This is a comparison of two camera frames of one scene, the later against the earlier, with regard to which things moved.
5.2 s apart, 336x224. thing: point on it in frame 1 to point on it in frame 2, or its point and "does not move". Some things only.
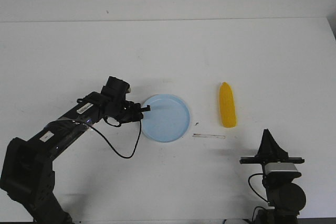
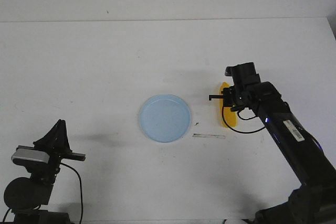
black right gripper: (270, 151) to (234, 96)
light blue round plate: (168, 119) does not move
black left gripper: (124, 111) to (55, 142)
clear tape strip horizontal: (202, 135) does not move
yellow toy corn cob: (227, 106) does not move
